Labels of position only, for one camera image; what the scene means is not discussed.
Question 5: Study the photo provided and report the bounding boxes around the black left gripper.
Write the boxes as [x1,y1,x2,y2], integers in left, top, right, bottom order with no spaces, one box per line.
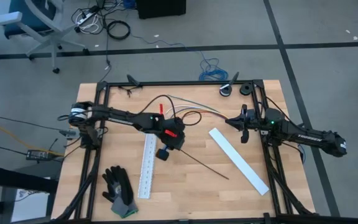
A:
[155,118,186,162]

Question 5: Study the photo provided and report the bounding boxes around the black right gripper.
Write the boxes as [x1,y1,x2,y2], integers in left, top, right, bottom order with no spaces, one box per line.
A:
[225,104,265,144]

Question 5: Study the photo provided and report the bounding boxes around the white slotted cable duct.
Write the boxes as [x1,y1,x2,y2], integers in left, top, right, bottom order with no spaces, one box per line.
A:
[137,133,157,200]

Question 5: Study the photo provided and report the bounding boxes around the red wire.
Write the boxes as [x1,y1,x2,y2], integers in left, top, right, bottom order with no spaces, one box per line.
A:
[181,109,228,119]

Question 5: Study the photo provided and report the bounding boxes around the white duct cover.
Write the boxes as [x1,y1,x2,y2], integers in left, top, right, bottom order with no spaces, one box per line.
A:
[208,127,270,197]

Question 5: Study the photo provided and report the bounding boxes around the long black zip tie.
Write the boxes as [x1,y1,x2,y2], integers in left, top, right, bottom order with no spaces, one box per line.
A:
[178,148,230,180]

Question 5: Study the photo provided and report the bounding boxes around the yellow wire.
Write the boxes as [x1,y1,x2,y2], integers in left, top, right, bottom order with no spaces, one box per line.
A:
[173,107,228,119]

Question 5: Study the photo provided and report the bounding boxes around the white wire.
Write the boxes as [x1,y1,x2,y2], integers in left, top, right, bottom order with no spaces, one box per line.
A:
[165,105,228,118]

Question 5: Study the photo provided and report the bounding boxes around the dark tape roll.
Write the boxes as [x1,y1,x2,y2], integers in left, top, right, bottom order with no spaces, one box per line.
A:
[239,83,253,96]

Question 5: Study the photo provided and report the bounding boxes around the white-sided tape roll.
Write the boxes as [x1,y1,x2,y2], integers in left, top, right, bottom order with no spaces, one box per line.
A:
[219,83,233,98]

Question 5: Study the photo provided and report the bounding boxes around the black and grey work glove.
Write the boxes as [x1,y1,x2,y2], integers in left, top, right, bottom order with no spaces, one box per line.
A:
[101,165,139,219]

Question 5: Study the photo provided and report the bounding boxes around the clear safety glasses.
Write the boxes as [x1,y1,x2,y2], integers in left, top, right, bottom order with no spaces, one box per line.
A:
[118,85,143,98]

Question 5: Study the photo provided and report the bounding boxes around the black power adapter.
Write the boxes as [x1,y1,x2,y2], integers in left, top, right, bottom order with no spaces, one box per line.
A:
[25,149,55,162]

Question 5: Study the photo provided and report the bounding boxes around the black computer case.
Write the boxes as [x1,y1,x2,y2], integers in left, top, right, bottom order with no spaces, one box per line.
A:
[135,0,187,20]

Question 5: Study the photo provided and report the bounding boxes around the white sheet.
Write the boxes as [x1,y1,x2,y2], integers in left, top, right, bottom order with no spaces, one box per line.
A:
[11,188,51,223]

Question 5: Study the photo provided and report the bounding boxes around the white power strip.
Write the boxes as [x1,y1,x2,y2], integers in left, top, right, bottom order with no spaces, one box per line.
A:
[75,5,101,26]

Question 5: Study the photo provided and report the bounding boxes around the grey office chair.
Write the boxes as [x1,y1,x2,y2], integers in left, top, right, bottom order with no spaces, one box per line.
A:
[0,0,90,75]

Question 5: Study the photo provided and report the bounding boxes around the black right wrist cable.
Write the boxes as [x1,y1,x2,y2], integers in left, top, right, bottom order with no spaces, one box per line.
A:
[264,96,291,122]

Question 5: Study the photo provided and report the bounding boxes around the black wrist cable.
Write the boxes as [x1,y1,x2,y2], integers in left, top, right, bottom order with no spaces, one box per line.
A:
[137,94,177,121]
[264,96,291,122]

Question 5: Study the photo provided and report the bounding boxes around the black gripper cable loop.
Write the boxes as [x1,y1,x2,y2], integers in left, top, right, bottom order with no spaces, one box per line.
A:
[181,110,203,127]

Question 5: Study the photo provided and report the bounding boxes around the black camera stalk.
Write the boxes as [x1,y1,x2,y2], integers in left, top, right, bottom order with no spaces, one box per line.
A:
[227,72,240,86]
[126,73,141,87]

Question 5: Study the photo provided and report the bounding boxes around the coiled blue cable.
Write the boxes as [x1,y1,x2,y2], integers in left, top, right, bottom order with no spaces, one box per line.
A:
[198,57,229,82]

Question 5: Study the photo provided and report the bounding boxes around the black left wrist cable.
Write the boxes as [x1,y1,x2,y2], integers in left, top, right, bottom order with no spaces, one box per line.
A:
[137,94,177,121]

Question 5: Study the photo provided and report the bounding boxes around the grey side bracket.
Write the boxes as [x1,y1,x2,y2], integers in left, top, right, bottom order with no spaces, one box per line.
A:
[58,128,81,140]

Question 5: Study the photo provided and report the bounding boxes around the coiled black cable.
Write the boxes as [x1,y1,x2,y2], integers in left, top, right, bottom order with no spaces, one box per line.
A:
[106,19,132,40]

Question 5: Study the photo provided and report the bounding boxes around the yellow floor cable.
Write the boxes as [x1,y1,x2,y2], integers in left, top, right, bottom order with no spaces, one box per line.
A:
[0,124,65,157]

